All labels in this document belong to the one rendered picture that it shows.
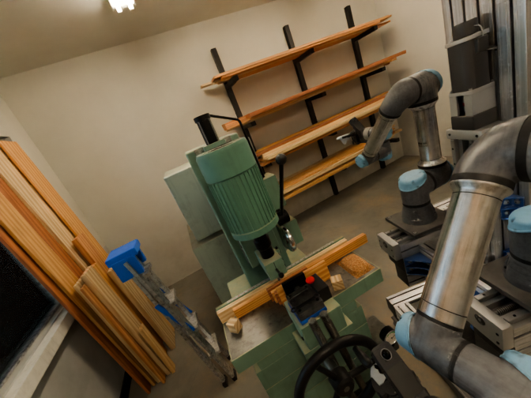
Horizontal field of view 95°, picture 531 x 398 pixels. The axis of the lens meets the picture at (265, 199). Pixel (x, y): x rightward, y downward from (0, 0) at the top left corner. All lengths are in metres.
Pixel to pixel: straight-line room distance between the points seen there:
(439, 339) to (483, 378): 0.07
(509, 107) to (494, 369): 0.77
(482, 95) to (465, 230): 0.59
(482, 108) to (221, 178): 0.85
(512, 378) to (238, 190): 0.65
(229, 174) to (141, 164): 2.48
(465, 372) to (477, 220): 0.25
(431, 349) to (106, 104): 3.18
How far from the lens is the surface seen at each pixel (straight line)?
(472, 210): 0.58
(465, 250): 0.57
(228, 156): 0.72
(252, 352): 0.93
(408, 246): 1.37
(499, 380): 0.56
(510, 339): 1.07
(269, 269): 0.91
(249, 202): 0.76
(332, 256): 1.06
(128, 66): 3.28
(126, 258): 1.54
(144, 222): 3.27
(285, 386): 1.08
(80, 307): 2.12
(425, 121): 1.31
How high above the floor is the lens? 1.55
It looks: 19 degrees down
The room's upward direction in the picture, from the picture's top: 22 degrees counter-clockwise
